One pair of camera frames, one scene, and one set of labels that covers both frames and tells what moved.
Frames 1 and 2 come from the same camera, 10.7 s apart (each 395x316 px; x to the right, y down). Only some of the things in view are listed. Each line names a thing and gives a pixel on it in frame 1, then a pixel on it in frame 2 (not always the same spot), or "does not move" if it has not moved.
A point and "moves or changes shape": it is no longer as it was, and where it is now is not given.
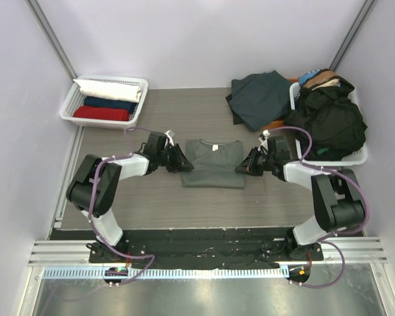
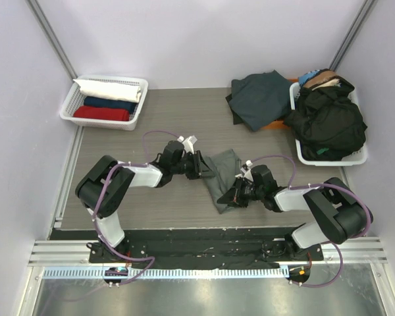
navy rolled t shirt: [102, 102] does not move
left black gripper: [180, 162] -> [200, 168]
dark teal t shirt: [259, 99] does not move
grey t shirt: [214, 164] moves or changes shape
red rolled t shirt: [101, 113] does not move
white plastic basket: [134, 116] does not move
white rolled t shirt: [105, 89] does not move
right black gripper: [259, 160] -> [241, 191]
